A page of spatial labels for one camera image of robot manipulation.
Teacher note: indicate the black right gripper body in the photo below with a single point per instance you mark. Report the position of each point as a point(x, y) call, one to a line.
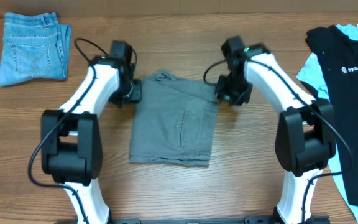
point(236, 90)

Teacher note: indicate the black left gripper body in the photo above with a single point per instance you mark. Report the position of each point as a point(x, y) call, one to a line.
point(130, 93)

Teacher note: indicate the grey shorts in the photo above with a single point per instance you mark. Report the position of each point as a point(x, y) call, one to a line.
point(174, 122)

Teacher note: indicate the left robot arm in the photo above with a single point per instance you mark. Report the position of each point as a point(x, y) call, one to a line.
point(71, 149)

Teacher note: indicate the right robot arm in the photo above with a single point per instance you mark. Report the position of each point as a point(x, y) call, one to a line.
point(305, 138)

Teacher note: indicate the light blue t-shirt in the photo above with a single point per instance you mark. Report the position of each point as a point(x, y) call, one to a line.
point(311, 76)

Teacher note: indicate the folded blue denim jeans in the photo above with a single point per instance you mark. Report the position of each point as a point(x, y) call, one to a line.
point(34, 47)

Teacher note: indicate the black polo shirt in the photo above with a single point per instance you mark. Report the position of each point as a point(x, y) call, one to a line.
point(337, 55)

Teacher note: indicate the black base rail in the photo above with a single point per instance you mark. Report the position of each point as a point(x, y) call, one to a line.
point(245, 220)

